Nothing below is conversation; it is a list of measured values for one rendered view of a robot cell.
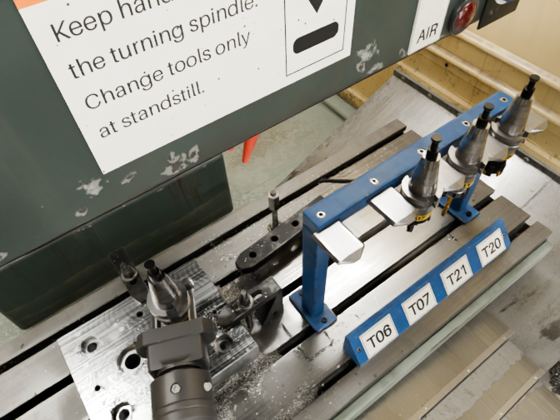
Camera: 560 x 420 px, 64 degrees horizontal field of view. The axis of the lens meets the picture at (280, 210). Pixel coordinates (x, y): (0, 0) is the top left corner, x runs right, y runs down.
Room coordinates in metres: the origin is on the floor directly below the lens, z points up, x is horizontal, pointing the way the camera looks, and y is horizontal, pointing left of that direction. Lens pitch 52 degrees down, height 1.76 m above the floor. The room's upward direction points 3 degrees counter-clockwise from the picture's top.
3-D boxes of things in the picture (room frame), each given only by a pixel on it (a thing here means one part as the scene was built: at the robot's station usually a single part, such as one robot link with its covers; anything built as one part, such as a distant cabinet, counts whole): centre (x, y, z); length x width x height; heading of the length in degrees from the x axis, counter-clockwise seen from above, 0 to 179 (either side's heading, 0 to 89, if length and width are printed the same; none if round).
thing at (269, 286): (0.37, 0.07, 0.97); 0.13 x 0.03 x 0.15; 124
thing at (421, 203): (0.44, -0.23, 1.21); 0.06 x 0.06 x 0.03
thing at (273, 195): (0.61, 0.01, 0.96); 0.03 x 0.03 x 0.13
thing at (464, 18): (0.29, -0.13, 1.60); 0.02 x 0.01 x 0.02; 124
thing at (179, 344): (0.22, 0.16, 1.10); 0.13 x 0.12 x 0.10; 101
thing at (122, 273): (0.45, 0.30, 0.97); 0.13 x 0.03 x 0.15; 34
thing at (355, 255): (0.35, -0.09, 1.21); 0.07 x 0.05 x 0.01; 34
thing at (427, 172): (0.44, -0.22, 1.26); 0.04 x 0.04 x 0.07
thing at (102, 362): (0.31, 0.24, 0.97); 0.29 x 0.23 x 0.05; 124
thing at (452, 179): (0.48, -0.27, 1.21); 0.07 x 0.05 x 0.01; 34
